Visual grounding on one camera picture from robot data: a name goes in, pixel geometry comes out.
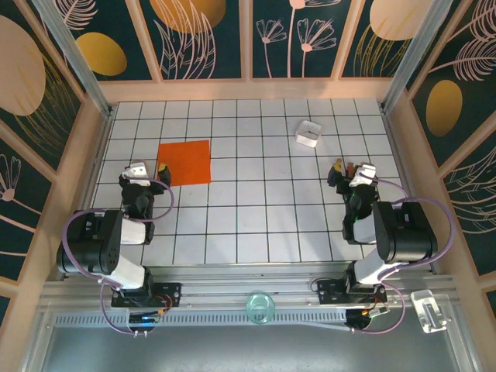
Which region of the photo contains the white square container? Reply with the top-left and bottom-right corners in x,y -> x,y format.
294,119 -> 323,149

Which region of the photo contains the clear acrylic holder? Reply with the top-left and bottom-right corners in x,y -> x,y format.
409,288 -> 453,334

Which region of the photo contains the clear green glass cup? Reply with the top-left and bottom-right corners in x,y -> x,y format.
246,292 -> 276,326

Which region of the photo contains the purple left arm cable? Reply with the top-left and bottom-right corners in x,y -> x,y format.
62,177 -> 176,336

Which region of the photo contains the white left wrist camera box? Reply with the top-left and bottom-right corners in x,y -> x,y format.
122,162 -> 152,188

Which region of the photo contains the aluminium table side rail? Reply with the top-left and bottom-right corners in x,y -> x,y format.
381,110 -> 443,274
57,112 -> 115,280

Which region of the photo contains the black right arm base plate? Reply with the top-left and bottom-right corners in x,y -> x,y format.
316,279 -> 388,307

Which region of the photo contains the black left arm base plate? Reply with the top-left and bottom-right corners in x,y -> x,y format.
111,281 -> 183,309

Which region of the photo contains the black controller board with wires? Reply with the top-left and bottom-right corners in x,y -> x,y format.
346,308 -> 391,332
127,309 -> 164,336

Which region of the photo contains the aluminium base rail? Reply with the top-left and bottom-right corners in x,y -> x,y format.
38,263 -> 458,311

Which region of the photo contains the grey slotted cable duct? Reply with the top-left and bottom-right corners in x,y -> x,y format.
53,309 -> 350,327

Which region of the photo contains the aluminium frame post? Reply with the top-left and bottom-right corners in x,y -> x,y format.
30,0 -> 115,119
381,0 -> 466,113

